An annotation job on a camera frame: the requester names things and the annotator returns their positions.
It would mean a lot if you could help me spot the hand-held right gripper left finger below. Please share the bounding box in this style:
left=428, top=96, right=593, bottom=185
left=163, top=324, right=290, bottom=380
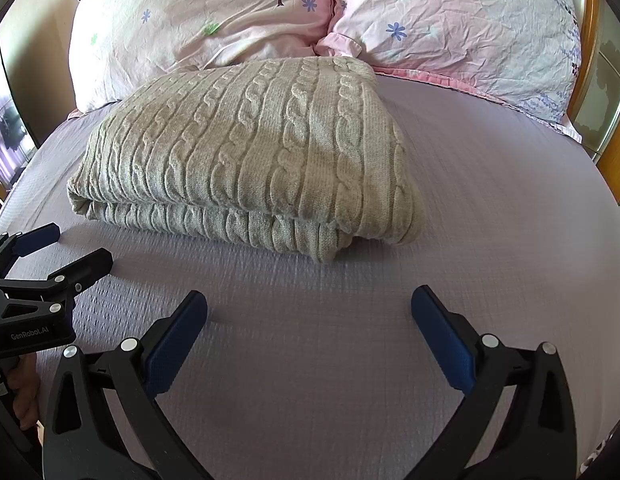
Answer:
left=42, top=289, right=212, bottom=480

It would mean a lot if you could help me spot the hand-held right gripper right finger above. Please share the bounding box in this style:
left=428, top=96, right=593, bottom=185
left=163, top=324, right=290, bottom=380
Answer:
left=403, top=284, right=579, bottom=480

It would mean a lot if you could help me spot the pink tree print pillow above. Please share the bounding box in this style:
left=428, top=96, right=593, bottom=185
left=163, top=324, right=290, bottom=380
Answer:
left=67, top=0, right=341, bottom=114

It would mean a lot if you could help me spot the lavender bed sheet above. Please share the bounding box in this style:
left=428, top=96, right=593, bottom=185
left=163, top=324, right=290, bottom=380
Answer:
left=0, top=67, right=620, bottom=480

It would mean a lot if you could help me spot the wooden bed headboard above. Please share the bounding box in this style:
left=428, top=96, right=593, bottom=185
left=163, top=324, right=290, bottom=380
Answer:
left=566, top=0, right=620, bottom=205

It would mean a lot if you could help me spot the pink flower print pillow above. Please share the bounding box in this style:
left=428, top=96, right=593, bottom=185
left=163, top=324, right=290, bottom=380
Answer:
left=314, top=0, right=584, bottom=144

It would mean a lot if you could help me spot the grey cable-knit sweater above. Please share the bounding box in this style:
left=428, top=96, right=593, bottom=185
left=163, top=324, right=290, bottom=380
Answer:
left=66, top=57, right=425, bottom=264

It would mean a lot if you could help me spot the black-framed screen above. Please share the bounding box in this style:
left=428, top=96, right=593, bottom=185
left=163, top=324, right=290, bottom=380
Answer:
left=0, top=34, right=43, bottom=186

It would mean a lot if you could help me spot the person's left hand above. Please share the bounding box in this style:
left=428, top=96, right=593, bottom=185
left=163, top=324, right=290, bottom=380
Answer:
left=8, top=352, right=41, bottom=431

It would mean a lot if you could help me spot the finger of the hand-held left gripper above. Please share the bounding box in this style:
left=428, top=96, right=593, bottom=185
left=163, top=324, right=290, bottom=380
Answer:
left=0, top=247, right=114, bottom=311
left=0, top=222, right=61, bottom=281

